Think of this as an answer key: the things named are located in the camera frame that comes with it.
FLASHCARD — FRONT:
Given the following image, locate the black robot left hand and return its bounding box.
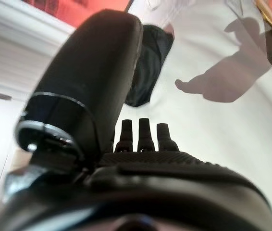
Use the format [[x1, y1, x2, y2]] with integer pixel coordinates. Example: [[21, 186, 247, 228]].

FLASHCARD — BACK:
[[0, 9, 272, 231]]

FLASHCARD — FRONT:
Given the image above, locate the black cloth garment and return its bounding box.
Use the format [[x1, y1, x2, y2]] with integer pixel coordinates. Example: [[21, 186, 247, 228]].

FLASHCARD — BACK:
[[125, 24, 175, 109]]

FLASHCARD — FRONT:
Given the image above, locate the red city wall mural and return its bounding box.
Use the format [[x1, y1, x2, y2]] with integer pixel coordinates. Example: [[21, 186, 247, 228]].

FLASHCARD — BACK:
[[22, 0, 133, 28]]

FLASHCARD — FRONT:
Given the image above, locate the white curtain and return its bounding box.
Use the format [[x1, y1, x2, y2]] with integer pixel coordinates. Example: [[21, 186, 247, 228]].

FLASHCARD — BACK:
[[0, 0, 78, 102]]

